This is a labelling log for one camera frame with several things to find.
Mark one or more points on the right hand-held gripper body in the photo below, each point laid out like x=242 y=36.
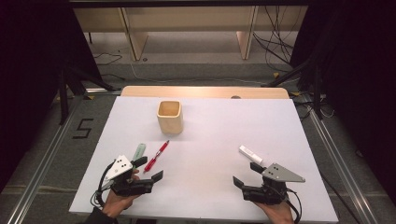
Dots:
x=271 y=186

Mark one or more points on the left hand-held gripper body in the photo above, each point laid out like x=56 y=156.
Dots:
x=120 y=168

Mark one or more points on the long wooden desk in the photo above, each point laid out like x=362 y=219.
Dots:
x=186 y=18

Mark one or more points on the white table cover board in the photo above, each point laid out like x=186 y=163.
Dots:
x=211 y=161

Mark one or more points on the square wooden pen holder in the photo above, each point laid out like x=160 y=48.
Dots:
x=169 y=119

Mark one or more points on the person's right hand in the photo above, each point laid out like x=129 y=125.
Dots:
x=275 y=213

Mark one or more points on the black metal stand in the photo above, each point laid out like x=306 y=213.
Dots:
x=63 y=99
x=317 y=93

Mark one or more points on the white marker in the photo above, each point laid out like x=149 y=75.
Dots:
x=250 y=154

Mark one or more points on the red pen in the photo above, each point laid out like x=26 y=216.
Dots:
x=155 y=157

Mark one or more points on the black curtain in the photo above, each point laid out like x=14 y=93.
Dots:
x=31 y=77
x=361 y=77

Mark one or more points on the aluminium floor rail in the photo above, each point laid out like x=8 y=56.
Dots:
x=43 y=171
x=342 y=168

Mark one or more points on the green highlighter pen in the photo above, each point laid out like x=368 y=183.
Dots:
x=139 y=151

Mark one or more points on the light wooden table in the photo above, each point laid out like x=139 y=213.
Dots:
x=202 y=92

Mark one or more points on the person's left hand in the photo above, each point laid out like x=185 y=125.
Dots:
x=116 y=203

